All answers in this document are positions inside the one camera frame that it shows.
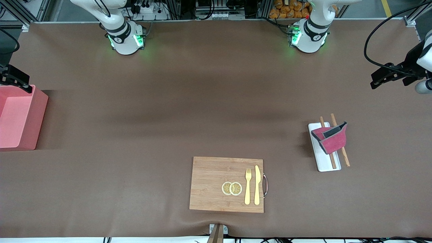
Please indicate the orange round objects pile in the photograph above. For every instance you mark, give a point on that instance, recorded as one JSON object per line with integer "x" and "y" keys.
{"x": 287, "y": 11}

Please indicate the white rack tray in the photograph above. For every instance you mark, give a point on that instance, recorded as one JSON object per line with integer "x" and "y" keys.
{"x": 322, "y": 162}

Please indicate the lemon slice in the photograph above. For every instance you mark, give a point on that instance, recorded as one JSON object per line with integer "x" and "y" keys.
{"x": 225, "y": 188}
{"x": 236, "y": 188}

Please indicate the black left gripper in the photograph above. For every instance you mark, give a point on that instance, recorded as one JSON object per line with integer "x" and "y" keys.
{"x": 410, "y": 62}

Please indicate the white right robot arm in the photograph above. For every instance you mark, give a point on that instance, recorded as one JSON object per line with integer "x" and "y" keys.
{"x": 125, "y": 42}

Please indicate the white power strip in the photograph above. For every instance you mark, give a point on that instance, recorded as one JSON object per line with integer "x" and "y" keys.
{"x": 148, "y": 10}

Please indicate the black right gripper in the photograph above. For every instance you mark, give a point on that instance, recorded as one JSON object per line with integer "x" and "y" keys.
{"x": 10, "y": 77}

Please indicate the pink plastic bin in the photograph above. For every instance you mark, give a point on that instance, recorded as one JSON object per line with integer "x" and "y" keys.
{"x": 23, "y": 121}

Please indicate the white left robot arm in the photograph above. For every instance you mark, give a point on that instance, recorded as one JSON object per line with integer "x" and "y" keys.
{"x": 308, "y": 38}

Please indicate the yellow plastic fork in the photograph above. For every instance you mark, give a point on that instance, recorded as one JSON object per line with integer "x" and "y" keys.
{"x": 247, "y": 192}

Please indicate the white electronics box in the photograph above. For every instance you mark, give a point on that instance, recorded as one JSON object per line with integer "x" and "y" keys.
{"x": 216, "y": 15}

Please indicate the yellow plastic knife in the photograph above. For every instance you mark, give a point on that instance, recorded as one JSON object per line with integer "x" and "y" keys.
{"x": 257, "y": 189}

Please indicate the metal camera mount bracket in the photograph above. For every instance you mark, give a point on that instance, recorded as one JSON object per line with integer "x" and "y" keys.
{"x": 217, "y": 234}

